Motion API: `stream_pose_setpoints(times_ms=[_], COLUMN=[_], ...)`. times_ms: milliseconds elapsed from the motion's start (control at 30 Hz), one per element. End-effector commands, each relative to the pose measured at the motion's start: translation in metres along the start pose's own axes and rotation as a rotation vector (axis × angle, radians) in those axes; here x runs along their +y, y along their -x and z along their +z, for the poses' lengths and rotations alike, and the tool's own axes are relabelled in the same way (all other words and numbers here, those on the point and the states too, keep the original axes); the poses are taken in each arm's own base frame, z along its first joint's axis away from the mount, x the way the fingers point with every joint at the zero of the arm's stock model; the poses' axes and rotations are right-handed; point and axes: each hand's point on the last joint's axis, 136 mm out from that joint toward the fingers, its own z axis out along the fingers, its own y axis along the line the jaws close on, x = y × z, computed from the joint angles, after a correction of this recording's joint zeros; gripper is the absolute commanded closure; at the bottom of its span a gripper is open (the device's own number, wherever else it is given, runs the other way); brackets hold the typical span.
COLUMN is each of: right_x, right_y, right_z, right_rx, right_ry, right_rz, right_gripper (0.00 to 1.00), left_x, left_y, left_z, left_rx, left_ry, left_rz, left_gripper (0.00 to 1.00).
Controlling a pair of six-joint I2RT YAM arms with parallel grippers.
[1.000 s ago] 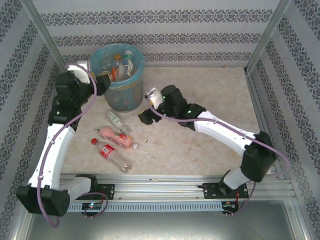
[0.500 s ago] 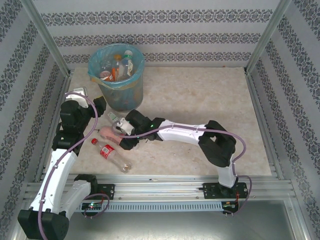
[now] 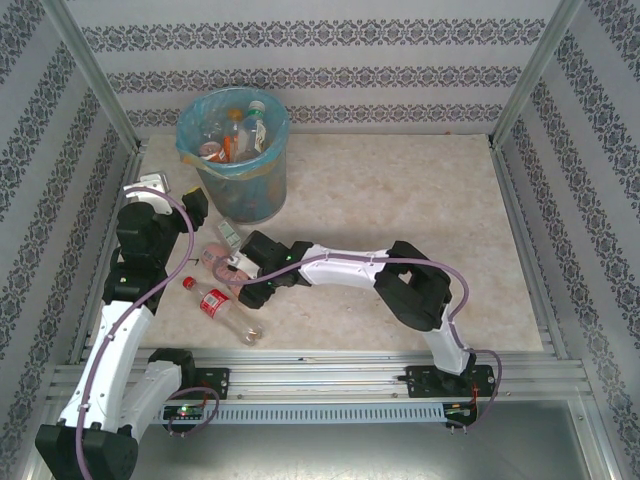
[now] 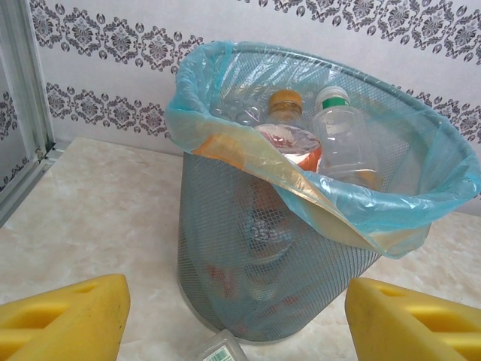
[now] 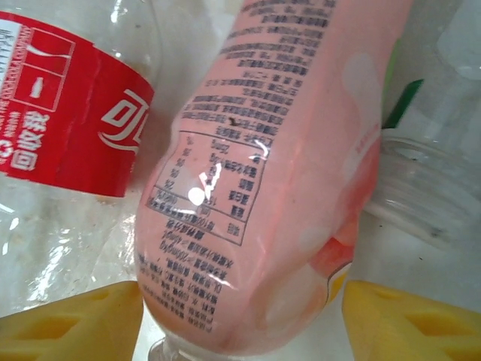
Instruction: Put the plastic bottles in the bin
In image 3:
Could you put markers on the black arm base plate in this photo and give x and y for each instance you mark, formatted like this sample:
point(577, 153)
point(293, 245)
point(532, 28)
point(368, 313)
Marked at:
point(217, 382)
point(420, 382)

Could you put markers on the clear square bottle green cap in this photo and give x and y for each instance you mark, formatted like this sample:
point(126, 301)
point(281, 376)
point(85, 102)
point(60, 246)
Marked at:
point(252, 130)

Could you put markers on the pink drink bottle white cap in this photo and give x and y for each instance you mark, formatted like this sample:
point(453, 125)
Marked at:
point(212, 252)

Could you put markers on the red-capped clear bottle red label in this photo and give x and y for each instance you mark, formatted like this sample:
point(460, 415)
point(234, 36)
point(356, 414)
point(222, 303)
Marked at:
point(215, 302)

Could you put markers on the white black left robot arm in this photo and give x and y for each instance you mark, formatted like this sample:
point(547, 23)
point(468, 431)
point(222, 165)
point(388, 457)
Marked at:
point(115, 350)

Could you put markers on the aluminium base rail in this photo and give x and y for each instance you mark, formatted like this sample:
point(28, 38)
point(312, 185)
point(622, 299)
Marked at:
point(320, 375)

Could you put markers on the small circuit board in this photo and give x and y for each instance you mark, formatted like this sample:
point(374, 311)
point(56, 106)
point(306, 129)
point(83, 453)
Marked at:
point(460, 410)
point(185, 411)

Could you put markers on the bin with blue liner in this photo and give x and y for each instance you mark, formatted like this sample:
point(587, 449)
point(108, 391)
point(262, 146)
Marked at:
point(250, 195)

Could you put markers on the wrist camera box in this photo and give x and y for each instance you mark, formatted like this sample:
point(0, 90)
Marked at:
point(150, 192)
point(242, 262)

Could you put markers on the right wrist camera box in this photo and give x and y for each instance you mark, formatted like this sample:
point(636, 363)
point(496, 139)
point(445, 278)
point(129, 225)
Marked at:
point(242, 262)

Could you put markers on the small green label bottle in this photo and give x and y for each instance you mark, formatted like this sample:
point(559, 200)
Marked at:
point(227, 232)

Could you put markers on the grey metal sheet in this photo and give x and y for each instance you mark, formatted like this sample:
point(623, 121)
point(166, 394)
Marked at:
point(320, 450)

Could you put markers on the aluminium side rail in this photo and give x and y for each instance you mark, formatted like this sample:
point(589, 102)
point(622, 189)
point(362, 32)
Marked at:
point(512, 200)
point(134, 157)

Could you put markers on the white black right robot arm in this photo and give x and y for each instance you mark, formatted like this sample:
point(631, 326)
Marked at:
point(340, 270)

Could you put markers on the aluminium corner post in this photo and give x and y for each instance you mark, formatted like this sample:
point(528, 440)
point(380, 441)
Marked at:
point(537, 70)
point(90, 70)

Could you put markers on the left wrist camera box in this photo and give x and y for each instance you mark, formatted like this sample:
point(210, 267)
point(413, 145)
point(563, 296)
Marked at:
point(150, 192)

